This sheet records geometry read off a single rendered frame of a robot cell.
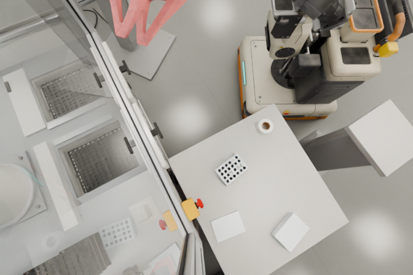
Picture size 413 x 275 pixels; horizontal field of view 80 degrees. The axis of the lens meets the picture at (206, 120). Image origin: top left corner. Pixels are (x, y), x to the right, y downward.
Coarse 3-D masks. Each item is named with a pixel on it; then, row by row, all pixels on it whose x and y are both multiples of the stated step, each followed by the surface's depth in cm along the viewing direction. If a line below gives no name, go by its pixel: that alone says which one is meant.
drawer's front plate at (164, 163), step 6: (138, 108) 100; (138, 114) 98; (144, 120) 99; (144, 126) 97; (150, 132) 97; (150, 138) 96; (156, 144) 96; (156, 150) 95; (162, 156) 96; (162, 162) 94
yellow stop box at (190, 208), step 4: (188, 200) 92; (192, 200) 93; (184, 204) 92; (188, 204) 92; (192, 204) 92; (196, 204) 94; (184, 208) 92; (188, 208) 92; (192, 208) 92; (196, 208) 92; (188, 212) 91; (192, 212) 91; (196, 212) 91; (188, 216) 91; (192, 216) 91; (196, 216) 91
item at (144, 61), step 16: (96, 0) 151; (112, 32) 208; (160, 32) 210; (112, 48) 203; (128, 48) 199; (144, 48) 204; (160, 48) 206; (128, 64) 200; (144, 64) 201; (160, 64) 205
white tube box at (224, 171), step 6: (234, 156) 109; (228, 162) 111; (234, 162) 108; (240, 162) 108; (222, 168) 110; (228, 168) 111; (234, 168) 109; (240, 168) 107; (246, 168) 108; (222, 174) 110; (228, 174) 110; (234, 174) 108; (240, 174) 107; (222, 180) 106; (228, 180) 108
